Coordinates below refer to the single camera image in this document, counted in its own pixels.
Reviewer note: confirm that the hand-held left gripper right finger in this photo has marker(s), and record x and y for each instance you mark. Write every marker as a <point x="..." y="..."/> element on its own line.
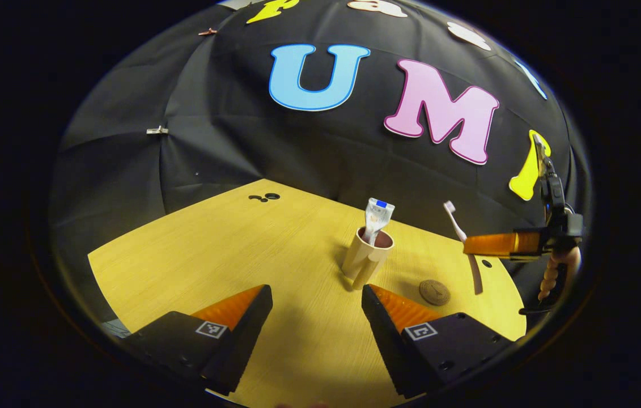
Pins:
<point x="382" y="340"/>

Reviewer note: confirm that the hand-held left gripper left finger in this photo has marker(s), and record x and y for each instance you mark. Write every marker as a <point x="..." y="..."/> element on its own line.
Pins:
<point x="246" y="340"/>

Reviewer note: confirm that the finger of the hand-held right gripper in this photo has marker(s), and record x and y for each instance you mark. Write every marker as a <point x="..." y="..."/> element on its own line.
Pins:
<point x="501" y="243"/>

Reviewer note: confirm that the pale pink toothbrush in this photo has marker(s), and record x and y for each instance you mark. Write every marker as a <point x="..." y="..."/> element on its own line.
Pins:
<point x="456" y="224"/>

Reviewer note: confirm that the round cork coaster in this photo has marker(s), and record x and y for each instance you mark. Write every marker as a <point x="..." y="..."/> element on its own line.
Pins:
<point x="434" y="292"/>

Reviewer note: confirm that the white toothpaste tube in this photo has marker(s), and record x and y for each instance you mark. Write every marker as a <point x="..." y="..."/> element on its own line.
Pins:
<point x="378" y="218"/>

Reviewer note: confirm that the wooden desktop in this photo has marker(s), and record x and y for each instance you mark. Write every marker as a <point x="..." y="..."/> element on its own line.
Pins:
<point x="241" y="249"/>

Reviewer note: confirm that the black backdrop cloth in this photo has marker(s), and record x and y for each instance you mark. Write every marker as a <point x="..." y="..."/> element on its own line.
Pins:
<point x="241" y="141"/>

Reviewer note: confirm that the silver cloth clip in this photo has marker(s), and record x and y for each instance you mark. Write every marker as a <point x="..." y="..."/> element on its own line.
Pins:
<point x="157" y="130"/>

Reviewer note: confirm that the copper cloth clip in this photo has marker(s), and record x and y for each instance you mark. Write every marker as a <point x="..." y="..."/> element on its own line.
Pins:
<point x="207" y="32"/>

